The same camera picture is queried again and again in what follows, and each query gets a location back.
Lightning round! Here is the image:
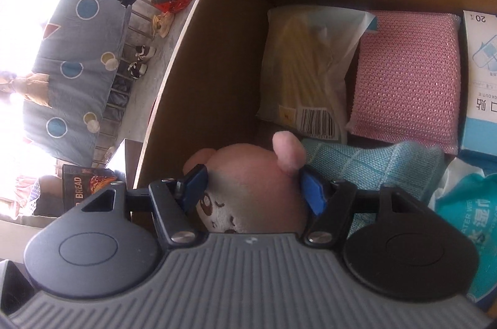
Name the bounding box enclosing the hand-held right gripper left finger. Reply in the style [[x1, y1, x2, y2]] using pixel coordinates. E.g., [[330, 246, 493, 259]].
[[80, 165, 210, 248]]

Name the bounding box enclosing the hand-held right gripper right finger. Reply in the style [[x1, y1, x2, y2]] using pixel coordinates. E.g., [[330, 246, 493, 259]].
[[299, 165, 422, 247]]

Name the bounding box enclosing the pink plush toy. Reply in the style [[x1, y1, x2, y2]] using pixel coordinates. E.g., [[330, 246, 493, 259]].
[[182, 130, 316, 235]]

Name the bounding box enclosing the teal checked cloth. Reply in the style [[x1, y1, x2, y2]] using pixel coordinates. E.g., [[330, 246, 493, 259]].
[[301, 139, 446, 211]]

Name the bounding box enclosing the clear packet of yellow cloths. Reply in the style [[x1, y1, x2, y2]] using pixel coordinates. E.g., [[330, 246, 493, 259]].
[[255, 6, 378, 144]]

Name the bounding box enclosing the brown cardboard box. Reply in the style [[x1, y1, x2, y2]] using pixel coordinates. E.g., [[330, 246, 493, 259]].
[[131, 0, 497, 234]]

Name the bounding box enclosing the pink sponge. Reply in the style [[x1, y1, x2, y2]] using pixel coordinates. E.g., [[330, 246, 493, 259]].
[[345, 10, 463, 156]]

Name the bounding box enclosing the blue and white box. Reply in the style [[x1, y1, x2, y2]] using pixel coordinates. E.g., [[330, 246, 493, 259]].
[[457, 10, 497, 160]]

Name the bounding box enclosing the dark bread box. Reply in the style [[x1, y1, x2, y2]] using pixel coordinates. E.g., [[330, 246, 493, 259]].
[[61, 164, 120, 216]]

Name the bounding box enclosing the black and white sneaker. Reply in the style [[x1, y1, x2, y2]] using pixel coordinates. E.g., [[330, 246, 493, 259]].
[[134, 44, 157, 63], [127, 61, 149, 79]]

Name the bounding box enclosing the beige cloth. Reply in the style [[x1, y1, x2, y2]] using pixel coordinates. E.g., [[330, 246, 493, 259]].
[[151, 13, 174, 39]]

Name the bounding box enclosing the teal wet wipes pack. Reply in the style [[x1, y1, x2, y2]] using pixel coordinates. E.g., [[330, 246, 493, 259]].
[[432, 172, 497, 311]]

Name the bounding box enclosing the small red bag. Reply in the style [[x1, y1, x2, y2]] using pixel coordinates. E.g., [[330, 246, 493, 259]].
[[152, 0, 199, 14]]

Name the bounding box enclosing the blue quilt with circles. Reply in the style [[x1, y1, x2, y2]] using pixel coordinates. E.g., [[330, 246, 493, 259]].
[[21, 0, 135, 167]]

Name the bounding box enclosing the tan garment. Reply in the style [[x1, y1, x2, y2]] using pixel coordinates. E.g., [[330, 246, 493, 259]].
[[0, 70, 52, 109]]

